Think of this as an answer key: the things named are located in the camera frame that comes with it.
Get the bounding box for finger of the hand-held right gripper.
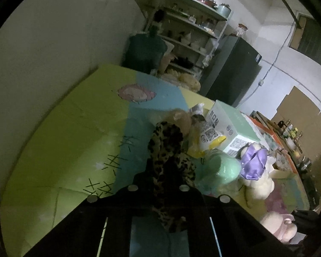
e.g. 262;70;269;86
293;209;321;244

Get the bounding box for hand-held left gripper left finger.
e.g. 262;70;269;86
24;170;161;257

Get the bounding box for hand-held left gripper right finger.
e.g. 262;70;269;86
177;184;297;257

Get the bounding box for leopard print cloth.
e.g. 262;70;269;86
147;121;198;234

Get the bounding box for yellow and white packet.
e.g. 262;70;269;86
189;128;227;158

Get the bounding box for pink plush toy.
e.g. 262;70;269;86
259;211;298;244

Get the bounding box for mint green plush ball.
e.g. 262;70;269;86
196;150;242;196

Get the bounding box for white plush with purple bow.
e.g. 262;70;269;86
237;141;276;201

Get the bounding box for printed cartoon blanket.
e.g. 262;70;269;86
0;64;311;257

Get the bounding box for mint green carton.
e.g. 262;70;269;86
205;100;269;156

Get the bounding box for row of condiment bottles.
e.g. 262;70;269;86
278;119;303;150

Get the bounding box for kitchen counter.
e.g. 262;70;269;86
250;110;321;212

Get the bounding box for yellow lumpy pile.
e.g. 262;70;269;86
160;68;201;91

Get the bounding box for dark refrigerator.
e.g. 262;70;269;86
199;35;263;108

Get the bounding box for blue water jug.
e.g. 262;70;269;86
122;31;168;74

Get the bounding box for row of white crockery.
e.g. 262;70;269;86
177;31;212;55

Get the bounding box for window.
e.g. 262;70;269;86
289;12;321;71

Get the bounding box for white shelf rack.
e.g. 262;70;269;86
144;0;229;75

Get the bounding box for light blue pot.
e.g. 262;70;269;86
217;3;233;19

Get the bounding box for cardboard wall sheet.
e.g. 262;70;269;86
270;86;321;172

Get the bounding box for wall cable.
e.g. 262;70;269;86
231;19;297;106

